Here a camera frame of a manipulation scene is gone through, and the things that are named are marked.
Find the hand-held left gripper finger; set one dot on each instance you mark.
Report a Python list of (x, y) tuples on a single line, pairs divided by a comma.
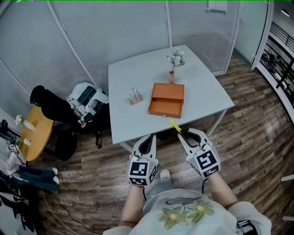
[(137, 148), (154, 149)]

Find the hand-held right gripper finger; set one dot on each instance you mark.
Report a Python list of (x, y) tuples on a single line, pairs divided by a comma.
[(186, 148), (203, 138)]

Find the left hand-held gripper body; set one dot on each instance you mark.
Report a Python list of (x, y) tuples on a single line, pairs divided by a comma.
[(138, 171)]

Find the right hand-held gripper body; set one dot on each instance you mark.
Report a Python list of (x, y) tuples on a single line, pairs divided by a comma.
[(204, 161)]

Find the orange box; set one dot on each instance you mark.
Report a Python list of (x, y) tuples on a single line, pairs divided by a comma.
[(167, 101)]

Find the person's right forearm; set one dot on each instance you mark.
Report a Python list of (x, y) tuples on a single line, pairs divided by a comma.
[(221, 190)]

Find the person's left forearm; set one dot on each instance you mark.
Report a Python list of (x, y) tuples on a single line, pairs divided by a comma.
[(133, 204)]

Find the person's white shoe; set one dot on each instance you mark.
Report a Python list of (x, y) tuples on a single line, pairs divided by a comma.
[(165, 174), (56, 180), (55, 170)]

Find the person's grey trouser leg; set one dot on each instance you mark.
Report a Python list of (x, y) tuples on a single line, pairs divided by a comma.
[(160, 189)]

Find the wooden test tube rack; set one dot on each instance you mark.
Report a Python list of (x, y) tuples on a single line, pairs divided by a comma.
[(135, 97)]

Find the person's flower print shirt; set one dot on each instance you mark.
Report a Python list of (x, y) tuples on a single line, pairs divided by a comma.
[(183, 218)]

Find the white bag with items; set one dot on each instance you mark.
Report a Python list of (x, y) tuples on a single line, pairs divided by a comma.
[(86, 98)]

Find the pale blue flower bunch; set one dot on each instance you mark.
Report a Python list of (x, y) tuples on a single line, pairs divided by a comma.
[(176, 58)]

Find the black chair with jacket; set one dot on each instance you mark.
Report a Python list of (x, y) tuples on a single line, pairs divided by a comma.
[(57, 110)]

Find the round wooden side table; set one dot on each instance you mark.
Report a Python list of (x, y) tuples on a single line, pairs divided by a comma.
[(37, 140)]

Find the black metal shelf rack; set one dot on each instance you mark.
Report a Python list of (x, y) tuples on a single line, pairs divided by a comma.
[(278, 59)]

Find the small white vase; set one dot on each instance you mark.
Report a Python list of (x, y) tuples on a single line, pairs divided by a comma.
[(27, 141)]

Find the white vase with pink flower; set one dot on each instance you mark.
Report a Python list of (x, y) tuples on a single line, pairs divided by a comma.
[(28, 125)]

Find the black tripod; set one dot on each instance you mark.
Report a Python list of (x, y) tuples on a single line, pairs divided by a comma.
[(7, 130)]

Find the white paper sheet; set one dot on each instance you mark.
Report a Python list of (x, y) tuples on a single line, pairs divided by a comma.
[(217, 5)]

